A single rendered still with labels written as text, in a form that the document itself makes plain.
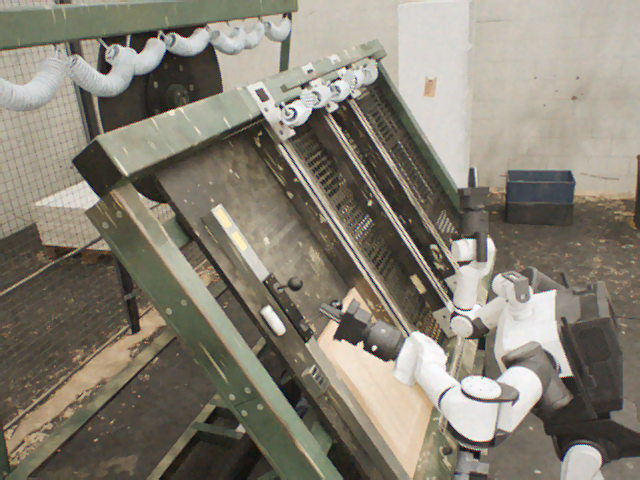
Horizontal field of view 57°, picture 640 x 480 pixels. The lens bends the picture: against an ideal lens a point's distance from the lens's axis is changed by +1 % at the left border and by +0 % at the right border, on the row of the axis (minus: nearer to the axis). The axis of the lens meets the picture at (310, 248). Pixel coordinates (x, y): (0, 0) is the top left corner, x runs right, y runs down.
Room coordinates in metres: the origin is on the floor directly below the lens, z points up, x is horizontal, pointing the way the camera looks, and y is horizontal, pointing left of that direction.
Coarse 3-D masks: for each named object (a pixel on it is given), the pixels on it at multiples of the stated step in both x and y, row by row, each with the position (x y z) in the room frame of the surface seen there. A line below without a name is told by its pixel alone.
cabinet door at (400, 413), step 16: (320, 336) 1.42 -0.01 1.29; (336, 352) 1.40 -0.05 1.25; (352, 352) 1.46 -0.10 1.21; (336, 368) 1.35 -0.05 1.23; (352, 368) 1.41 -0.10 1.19; (368, 368) 1.46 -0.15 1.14; (384, 368) 1.52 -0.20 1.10; (352, 384) 1.36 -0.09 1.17; (368, 384) 1.41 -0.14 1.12; (384, 384) 1.47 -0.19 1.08; (400, 384) 1.53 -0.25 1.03; (416, 384) 1.59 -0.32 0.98; (368, 400) 1.36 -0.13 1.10; (384, 400) 1.42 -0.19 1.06; (400, 400) 1.47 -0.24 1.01; (416, 400) 1.54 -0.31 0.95; (368, 416) 1.31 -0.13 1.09; (384, 416) 1.37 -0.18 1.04; (400, 416) 1.42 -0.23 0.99; (416, 416) 1.48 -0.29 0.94; (384, 432) 1.32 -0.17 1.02; (400, 432) 1.37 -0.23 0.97; (416, 432) 1.42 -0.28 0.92; (400, 448) 1.32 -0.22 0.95; (416, 448) 1.37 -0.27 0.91
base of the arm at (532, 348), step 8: (528, 344) 1.21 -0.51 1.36; (536, 344) 1.16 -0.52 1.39; (512, 352) 1.21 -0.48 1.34; (520, 352) 1.15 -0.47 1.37; (528, 352) 1.14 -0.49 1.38; (536, 352) 1.15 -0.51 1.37; (504, 360) 1.18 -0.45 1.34; (512, 360) 1.15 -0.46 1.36; (520, 360) 1.14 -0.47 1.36; (568, 392) 1.10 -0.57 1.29; (560, 400) 1.08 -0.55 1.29; (568, 400) 1.08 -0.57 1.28; (536, 408) 1.10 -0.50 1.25; (544, 408) 1.08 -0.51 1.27; (552, 408) 1.07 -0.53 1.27
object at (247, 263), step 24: (216, 216) 1.38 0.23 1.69; (240, 264) 1.36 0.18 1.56; (264, 288) 1.33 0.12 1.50; (288, 336) 1.31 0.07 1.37; (312, 336) 1.34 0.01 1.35; (312, 360) 1.29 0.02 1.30; (336, 384) 1.28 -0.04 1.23; (336, 408) 1.27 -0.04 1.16; (360, 408) 1.28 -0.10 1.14; (360, 432) 1.24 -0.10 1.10; (384, 456) 1.22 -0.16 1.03
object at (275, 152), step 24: (264, 144) 1.79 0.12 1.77; (288, 168) 1.76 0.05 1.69; (288, 192) 1.76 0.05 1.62; (312, 192) 1.76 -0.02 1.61; (312, 216) 1.73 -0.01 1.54; (336, 240) 1.71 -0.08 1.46; (336, 264) 1.71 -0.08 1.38; (360, 264) 1.71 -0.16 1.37; (360, 288) 1.68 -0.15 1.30; (384, 312) 1.65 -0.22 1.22; (408, 336) 1.65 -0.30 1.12
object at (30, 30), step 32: (160, 0) 2.21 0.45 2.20; (192, 0) 2.40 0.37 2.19; (224, 0) 2.63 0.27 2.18; (256, 0) 2.91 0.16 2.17; (288, 0) 3.25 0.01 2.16; (0, 32) 1.56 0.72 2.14; (32, 32) 1.65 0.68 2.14; (64, 32) 1.76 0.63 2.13; (96, 32) 1.88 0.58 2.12; (128, 32) 2.02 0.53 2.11; (288, 64) 3.37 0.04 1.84; (288, 384) 1.98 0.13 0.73; (0, 416) 1.48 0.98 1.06; (0, 448) 1.46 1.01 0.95
